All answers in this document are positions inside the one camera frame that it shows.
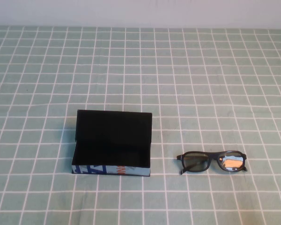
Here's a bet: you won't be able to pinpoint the black framed glasses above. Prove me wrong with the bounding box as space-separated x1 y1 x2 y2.
176 150 249 175

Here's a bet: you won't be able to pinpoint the black printed glasses case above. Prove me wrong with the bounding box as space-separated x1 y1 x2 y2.
71 109 154 178

